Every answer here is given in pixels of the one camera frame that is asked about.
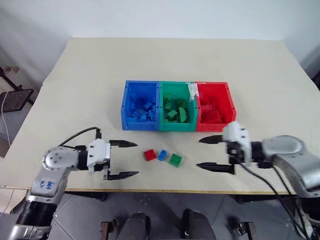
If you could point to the green plastic bin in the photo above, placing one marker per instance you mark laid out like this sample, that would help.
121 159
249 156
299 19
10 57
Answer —
176 127

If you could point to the blue plastic bin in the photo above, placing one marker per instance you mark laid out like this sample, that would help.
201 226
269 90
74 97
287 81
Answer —
140 126

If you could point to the dark rounded shape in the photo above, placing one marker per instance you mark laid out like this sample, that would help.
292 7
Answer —
135 226
197 225

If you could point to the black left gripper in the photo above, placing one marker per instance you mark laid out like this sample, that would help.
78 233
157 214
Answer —
106 169

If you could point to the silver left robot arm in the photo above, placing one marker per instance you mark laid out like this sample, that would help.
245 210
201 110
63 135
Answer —
53 158

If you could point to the small blue building block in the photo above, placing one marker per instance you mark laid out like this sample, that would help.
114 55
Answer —
162 155

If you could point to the small red building block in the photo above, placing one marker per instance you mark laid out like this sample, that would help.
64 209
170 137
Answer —
149 155

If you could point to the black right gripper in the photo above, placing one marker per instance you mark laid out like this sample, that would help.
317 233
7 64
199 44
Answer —
236 152

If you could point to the brown metal bracket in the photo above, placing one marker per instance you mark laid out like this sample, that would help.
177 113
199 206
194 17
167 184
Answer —
246 230
106 230

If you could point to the green arched building block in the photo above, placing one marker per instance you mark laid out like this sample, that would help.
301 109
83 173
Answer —
183 115

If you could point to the red plastic bin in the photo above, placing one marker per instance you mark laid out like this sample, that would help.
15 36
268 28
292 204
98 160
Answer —
210 127

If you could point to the square green building block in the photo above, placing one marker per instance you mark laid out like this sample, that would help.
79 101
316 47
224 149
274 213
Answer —
175 160

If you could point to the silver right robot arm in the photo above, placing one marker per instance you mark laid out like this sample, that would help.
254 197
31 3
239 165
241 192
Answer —
285 147

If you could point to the black metal rack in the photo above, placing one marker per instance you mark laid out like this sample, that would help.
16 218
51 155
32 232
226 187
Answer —
17 100

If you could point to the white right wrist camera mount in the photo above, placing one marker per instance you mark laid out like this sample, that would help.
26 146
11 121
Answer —
235 132

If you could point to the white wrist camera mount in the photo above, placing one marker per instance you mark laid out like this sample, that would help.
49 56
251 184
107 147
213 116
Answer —
235 132
98 151

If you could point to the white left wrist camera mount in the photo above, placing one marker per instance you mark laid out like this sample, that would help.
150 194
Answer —
98 151

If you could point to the black table frame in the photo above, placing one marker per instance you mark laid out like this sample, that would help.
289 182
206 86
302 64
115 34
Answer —
175 194

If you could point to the white torn tape label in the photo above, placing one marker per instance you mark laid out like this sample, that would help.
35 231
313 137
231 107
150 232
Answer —
192 91

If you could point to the red sloped building block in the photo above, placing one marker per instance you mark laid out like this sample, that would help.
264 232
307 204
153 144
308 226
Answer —
212 117

